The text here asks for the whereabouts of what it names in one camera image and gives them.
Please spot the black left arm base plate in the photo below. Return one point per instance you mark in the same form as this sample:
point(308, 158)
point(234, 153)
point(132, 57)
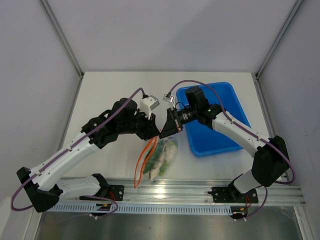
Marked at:
point(113, 192)

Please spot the green cucumber toy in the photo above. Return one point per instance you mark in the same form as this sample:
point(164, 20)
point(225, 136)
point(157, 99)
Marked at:
point(154, 157)

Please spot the white green cabbage toy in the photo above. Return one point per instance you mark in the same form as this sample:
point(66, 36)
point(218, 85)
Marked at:
point(168, 153)

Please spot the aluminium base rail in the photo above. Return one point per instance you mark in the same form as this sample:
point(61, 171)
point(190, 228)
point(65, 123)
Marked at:
point(195, 192)

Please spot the green grapes toy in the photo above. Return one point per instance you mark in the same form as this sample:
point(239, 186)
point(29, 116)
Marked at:
point(164, 167)

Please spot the blue plastic bin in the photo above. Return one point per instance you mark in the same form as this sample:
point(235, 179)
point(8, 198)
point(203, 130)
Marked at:
point(222, 137)

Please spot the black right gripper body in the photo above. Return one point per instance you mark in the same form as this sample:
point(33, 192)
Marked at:
point(187, 115)

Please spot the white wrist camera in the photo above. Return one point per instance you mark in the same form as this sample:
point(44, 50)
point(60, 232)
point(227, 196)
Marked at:
point(168, 97)
point(147, 104)

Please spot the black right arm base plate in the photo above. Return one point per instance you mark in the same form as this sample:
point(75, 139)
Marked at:
point(223, 194)

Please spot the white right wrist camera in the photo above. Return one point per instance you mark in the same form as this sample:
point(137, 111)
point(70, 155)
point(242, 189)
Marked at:
point(168, 97)

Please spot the clear zip bag orange zipper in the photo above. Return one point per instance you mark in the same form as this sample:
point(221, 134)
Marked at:
point(140, 179)

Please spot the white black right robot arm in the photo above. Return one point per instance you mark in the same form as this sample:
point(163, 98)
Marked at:
point(270, 156)

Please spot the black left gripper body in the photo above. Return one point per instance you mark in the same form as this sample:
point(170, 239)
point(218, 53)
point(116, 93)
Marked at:
point(140, 125)

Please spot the white slotted cable duct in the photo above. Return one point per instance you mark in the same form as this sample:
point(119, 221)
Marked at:
point(130, 208)

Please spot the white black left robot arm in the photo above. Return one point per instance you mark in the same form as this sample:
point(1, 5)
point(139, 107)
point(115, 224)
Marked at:
point(44, 185)

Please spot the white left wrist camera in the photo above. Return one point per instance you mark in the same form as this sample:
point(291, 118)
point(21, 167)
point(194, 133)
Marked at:
point(147, 104)

